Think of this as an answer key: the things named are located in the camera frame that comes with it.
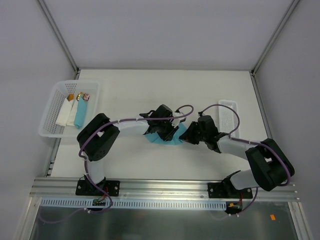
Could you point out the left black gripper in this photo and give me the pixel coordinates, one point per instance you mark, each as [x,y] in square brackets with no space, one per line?
[169,132]

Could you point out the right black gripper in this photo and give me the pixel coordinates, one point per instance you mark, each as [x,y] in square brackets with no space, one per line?
[193,133]

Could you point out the blue paper napkin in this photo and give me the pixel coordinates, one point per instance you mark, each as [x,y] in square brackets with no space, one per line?
[155,138]

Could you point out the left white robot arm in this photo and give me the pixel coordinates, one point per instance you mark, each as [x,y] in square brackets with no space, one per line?
[97,138]

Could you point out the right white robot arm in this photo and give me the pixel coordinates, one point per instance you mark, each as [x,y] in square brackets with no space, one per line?
[269,166]

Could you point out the rolled blue napkin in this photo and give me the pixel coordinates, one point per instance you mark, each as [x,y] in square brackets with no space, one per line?
[80,113]

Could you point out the middle white rolled napkin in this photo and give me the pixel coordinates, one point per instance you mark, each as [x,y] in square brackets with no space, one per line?
[72,114]

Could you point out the white rolled napkin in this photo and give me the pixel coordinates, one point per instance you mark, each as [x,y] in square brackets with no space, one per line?
[64,113]
[72,114]

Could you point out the left white rolled napkin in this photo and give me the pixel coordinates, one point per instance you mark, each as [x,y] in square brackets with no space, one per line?
[64,113]

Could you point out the right white plastic tray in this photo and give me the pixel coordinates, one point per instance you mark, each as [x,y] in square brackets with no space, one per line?
[228,120]

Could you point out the gold spoon in basket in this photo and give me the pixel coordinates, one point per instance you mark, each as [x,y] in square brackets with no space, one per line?
[80,95]

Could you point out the orange utensil tip in basket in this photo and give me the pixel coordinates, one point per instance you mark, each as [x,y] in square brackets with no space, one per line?
[70,97]

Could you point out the orange sticker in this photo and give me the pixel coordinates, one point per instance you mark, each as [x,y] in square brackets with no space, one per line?
[272,217]

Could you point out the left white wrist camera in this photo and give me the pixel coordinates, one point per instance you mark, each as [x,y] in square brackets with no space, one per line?
[178,118]

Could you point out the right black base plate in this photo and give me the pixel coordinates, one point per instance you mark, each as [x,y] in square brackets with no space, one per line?
[222,190]

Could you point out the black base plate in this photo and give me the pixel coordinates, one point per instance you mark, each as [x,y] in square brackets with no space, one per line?
[222,190]
[85,188]

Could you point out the white slotted cable duct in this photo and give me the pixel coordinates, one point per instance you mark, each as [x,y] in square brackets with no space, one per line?
[210,205]

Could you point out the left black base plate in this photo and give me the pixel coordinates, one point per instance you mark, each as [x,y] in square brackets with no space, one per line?
[85,188]

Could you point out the aluminium mounting rail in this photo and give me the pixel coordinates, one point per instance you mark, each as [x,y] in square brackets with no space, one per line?
[151,189]

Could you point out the right aluminium frame post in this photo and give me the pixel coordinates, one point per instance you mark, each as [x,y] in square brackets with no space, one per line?
[275,35]

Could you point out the aluminium frame post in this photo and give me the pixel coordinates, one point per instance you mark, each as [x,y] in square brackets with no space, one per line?
[275,35]
[57,33]

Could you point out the left aluminium frame post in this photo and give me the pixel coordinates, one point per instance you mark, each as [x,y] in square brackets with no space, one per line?
[57,33]

